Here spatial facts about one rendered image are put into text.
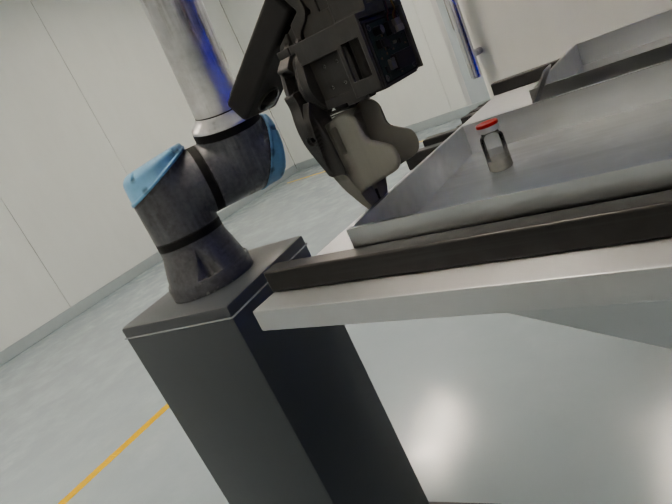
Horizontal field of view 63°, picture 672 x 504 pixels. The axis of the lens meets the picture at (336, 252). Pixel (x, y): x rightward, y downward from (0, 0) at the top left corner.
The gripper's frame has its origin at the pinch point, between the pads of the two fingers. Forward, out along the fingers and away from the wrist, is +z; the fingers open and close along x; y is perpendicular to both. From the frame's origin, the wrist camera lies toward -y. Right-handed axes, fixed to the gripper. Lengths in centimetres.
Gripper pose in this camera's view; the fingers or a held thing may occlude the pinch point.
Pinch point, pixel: (370, 200)
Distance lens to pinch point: 47.8
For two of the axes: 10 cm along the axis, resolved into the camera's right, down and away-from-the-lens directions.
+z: 3.9, 8.7, 2.9
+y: 7.6, -1.3, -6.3
